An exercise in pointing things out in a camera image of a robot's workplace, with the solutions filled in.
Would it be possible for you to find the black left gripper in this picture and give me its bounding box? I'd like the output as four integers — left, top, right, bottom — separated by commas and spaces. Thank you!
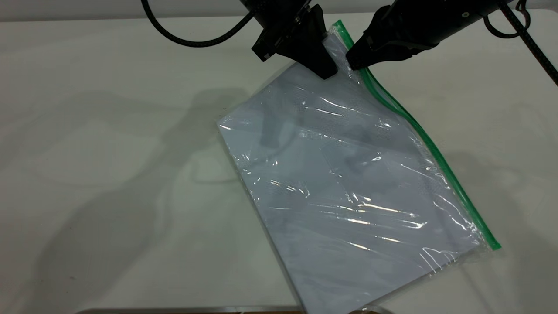
239, 0, 339, 80

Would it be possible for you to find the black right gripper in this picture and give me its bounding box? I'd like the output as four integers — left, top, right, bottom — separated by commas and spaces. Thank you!
346, 0, 506, 71

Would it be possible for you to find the clear plastic zipper bag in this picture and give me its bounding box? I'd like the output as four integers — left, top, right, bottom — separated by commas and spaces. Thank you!
217, 20, 502, 314

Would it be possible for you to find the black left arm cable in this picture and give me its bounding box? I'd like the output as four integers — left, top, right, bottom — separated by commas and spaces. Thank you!
140, 0, 256, 48

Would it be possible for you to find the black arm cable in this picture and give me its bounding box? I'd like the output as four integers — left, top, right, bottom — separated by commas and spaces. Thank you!
483, 0, 558, 86
140, 0, 256, 48

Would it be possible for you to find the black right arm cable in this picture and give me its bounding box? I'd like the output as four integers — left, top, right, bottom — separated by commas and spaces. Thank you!
483, 0, 558, 86

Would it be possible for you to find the silver metal frame edge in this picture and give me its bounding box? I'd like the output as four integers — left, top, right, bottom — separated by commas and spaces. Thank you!
81, 305, 384, 314

